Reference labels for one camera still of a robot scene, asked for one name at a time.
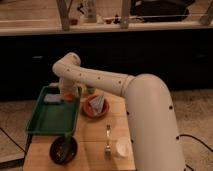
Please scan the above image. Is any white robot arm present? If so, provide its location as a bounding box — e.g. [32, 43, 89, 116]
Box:
[52, 53, 186, 171]

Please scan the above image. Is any green small cup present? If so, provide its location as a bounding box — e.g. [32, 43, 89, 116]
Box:
[86, 86, 95, 95]

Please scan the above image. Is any orange red apple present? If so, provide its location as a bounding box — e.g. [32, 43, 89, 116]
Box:
[63, 93, 75, 102]

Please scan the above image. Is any black cable on floor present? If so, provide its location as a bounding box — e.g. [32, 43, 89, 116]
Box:
[178, 133, 213, 171]

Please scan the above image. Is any white plastic cup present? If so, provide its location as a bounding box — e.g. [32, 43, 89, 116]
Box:
[116, 137, 130, 158]

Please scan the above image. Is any green handled utensil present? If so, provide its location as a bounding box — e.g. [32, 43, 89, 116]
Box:
[61, 133, 71, 163]

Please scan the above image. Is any silver fork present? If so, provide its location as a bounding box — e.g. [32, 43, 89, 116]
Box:
[105, 124, 111, 160]

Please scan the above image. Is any dark brown bowl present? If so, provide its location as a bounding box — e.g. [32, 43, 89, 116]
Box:
[49, 136, 78, 165]

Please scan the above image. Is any green plastic tray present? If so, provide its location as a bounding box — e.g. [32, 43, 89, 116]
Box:
[26, 86, 81, 136]

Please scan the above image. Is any grey blue sponge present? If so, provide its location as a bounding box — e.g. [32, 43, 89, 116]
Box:
[44, 94, 61, 104]

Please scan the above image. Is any grey folded cloth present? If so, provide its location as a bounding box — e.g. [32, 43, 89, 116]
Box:
[89, 95, 104, 116]

